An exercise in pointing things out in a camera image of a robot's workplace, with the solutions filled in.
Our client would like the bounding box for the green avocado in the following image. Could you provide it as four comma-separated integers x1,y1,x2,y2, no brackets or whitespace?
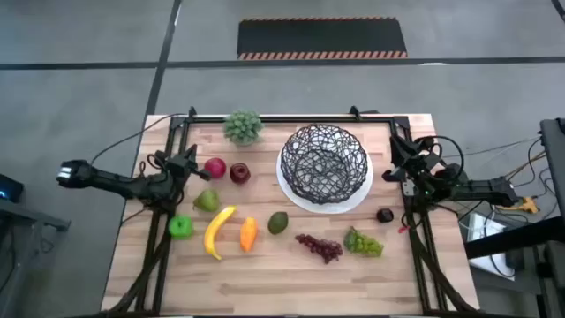
267,210,290,236

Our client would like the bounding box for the grey metal stand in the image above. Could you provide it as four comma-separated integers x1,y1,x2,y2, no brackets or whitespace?
0,197,72,318

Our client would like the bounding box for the black side desk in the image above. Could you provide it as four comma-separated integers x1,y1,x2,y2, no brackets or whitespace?
539,117,565,222

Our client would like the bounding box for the yellow power plug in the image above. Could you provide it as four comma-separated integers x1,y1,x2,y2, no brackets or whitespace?
496,196,540,216

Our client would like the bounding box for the green pear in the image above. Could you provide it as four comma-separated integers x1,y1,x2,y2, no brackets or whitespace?
192,188,222,213

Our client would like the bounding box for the black aluminium frame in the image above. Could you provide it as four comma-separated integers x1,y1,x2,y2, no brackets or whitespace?
103,105,480,317

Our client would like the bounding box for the green grapes bunch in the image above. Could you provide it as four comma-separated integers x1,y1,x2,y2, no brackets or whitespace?
343,225,385,258

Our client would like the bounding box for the red grapes bunch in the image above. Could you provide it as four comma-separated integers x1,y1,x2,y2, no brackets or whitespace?
294,233,344,265

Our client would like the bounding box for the tan cable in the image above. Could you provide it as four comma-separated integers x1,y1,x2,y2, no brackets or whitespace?
502,149,548,180

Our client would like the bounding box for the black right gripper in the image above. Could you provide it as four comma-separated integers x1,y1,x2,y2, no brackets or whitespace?
381,134,442,195

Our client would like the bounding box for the white box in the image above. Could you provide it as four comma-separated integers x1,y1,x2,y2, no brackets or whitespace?
466,210,516,282

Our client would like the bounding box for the potted green plant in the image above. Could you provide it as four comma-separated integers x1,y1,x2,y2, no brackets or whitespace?
222,110,265,147

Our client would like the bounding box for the red pomegranate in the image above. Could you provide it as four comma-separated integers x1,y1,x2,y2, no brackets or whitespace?
203,156,228,180

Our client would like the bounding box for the black crossbar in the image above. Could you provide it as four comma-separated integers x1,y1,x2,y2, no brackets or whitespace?
463,216,565,260

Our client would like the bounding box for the yellow banana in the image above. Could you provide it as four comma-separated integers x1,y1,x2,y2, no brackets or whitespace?
203,204,237,261

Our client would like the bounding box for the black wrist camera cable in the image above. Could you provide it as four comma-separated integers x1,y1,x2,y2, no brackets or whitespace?
139,152,171,178
414,134,465,178

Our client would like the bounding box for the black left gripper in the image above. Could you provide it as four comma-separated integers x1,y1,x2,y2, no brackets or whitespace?
162,144,212,189

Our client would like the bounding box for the blue-lit black device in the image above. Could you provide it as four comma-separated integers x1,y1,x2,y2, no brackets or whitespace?
0,173,25,204

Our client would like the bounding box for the grey cable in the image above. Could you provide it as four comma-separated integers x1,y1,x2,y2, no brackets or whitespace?
90,112,189,165

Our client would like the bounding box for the dark red apple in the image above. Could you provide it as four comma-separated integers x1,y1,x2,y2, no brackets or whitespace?
229,162,252,186

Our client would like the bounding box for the orange mango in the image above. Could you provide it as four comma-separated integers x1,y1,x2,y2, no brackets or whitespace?
239,216,260,254

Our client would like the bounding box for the white round plate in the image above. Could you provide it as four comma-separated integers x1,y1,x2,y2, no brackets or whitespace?
275,145,374,216

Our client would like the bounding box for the green apple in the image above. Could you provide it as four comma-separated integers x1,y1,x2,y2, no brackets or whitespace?
168,214,195,240

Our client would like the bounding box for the black wire basket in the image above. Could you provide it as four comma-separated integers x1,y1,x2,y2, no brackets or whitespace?
280,124,369,205

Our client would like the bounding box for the black hazard-striped floor mat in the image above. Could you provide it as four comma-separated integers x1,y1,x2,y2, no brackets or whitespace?
236,16,409,61

